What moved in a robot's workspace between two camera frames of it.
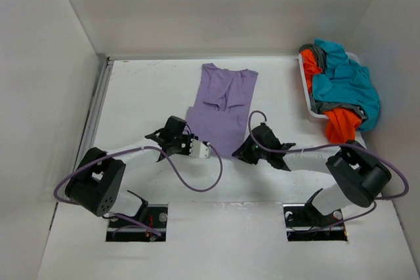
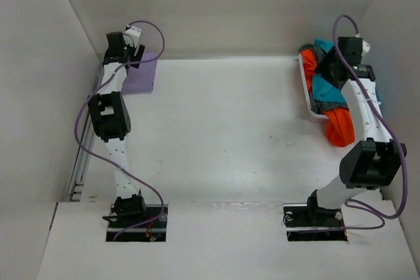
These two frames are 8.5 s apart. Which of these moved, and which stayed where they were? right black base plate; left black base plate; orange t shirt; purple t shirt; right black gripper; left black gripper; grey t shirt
Moved: purple t shirt; left black gripper; right black gripper
Stayed: right black base plate; grey t shirt; left black base plate; orange t shirt
